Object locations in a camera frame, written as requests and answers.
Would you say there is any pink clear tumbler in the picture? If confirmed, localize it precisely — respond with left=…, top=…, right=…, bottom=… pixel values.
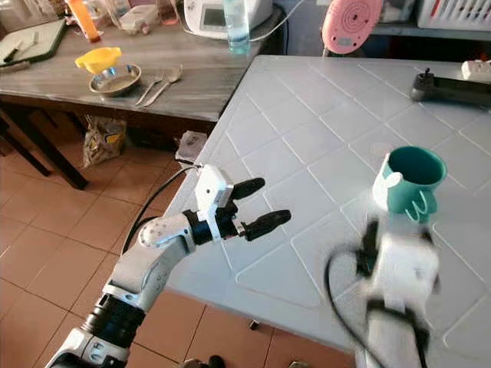
left=157, top=0, right=181, bottom=25

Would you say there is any green rimmed tray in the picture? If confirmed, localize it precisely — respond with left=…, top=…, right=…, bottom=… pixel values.
left=0, top=18, right=68, bottom=66

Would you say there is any pink round appliance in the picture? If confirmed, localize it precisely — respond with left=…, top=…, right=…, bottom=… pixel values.
left=321, top=0, right=384, bottom=54

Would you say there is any white appliance cable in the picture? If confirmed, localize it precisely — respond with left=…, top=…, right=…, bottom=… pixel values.
left=252, top=0, right=308, bottom=41

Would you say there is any black handheld controller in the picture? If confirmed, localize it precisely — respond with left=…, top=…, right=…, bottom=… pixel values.
left=410, top=68, right=491, bottom=107

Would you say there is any teal mug with white bunny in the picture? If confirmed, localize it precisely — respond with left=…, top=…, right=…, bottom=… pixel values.
left=373, top=146, right=447, bottom=224

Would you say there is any clear plastic food container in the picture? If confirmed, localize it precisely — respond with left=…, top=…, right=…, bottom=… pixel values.
left=119, top=5, right=160, bottom=35

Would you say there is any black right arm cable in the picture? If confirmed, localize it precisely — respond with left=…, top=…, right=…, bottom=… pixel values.
left=324, top=245, right=381, bottom=368

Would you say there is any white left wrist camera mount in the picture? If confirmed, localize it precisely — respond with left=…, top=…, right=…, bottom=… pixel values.
left=194, top=163, right=235, bottom=223

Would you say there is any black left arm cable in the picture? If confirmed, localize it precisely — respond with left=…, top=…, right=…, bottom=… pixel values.
left=123, top=165, right=200, bottom=254

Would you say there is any white plastic bin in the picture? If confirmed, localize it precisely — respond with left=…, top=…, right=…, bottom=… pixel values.
left=175, top=130, right=209, bottom=166

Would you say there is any metal fork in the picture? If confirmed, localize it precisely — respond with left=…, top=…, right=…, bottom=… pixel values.
left=135, top=73, right=164, bottom=107

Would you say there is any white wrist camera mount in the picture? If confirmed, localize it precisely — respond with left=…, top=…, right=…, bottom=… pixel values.
left=372, top=230, right=442, bottom=307
left=194, top=163, right=235, bottom=223

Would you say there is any metal spoon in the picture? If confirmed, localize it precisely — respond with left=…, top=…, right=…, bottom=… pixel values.
left=144, top=65, right=184, bottom=108

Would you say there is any clear blue water bottle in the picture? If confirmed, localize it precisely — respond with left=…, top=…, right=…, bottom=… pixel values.
left=223, top=0, right=252, bottom=55

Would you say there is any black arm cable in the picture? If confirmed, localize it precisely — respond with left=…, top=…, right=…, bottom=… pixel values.
left=123, top=165, right=200, bottom=254
left=324, top=245, right=381, bottom=368

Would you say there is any white plastic basket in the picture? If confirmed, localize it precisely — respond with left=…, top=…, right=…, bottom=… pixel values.
left=417, top=0, right=491, bottom=31

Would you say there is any white kitchen appliance with display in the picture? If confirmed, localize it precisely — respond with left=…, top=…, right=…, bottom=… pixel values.
left=183, top=0, right=275, bottom=39

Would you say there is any white power adapter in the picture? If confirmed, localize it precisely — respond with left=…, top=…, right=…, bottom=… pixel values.
left=461, top=60, right=491, bottom=82

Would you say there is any white plastic table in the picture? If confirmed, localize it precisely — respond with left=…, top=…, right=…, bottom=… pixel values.
left=165, top=55, right=491, bottom=368

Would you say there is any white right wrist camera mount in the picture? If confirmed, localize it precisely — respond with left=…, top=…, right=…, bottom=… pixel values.
left=372, top=230, right=442, bottom=307

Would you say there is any printed plastic bag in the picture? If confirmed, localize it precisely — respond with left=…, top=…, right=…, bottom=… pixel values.
left=83, top=115, right=128, bottom=169

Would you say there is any clear plastic jar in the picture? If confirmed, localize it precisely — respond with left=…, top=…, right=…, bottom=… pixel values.
left=101, top=0, right=131, bottom=22

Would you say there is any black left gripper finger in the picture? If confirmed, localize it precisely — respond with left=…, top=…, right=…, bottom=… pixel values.
left=244, top=209, right=292, bottom=242
left=232, top=177, right=265, bottom=202

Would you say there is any stainless steel bowl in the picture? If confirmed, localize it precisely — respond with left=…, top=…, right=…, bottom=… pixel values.
left=89, top=64, right=143, bottom=97

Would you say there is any grey wooden table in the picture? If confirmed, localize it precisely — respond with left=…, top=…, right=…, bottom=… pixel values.
left=0, top=23, right=285, bottom=191

